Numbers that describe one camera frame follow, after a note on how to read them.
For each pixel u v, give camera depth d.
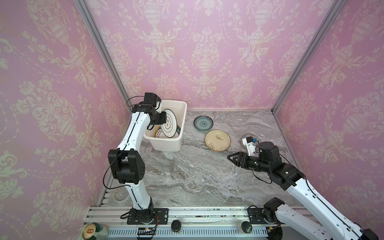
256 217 0.73
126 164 0.48
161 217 0.74
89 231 0.62
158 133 1.00
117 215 0.76
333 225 0.41
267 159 0.55
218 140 1.02
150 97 0.68
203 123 1.13
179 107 1.08
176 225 0.64
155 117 0.74
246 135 1.05
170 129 0.93
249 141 0.67
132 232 0.71
